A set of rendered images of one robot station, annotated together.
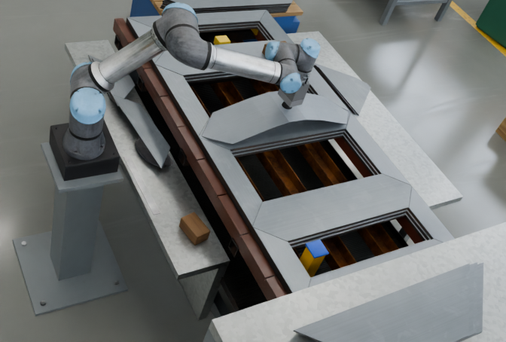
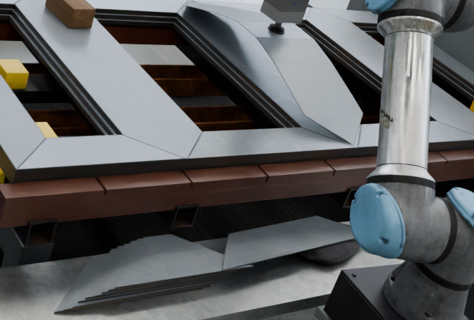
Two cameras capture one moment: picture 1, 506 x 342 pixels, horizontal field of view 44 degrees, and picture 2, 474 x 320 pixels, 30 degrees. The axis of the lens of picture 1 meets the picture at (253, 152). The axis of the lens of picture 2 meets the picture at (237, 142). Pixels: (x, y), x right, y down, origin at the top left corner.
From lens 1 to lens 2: 2.93 m
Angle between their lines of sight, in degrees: 73
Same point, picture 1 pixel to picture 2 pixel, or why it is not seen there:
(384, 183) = (323, 23)
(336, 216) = not seen: hidden behind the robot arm
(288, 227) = (460, 113)
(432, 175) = not seen: outside the picture
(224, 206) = (460, 159)
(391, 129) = not seen: outside the picture
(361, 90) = not seen: outside the picture
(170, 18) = not seen: outside the picture
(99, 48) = (13, 290)
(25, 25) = not seen: outside the picture
